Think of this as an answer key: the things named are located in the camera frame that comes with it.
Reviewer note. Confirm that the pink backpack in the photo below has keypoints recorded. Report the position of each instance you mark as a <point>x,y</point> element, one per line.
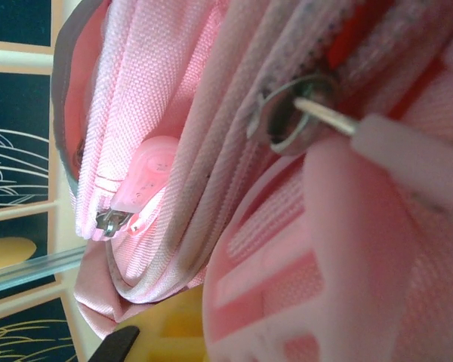
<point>155,113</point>

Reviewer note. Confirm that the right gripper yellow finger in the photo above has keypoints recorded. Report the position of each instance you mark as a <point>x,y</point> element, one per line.
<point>177,335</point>

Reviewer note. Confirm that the aluminium corner post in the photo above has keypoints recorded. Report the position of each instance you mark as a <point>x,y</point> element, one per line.
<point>22,273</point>

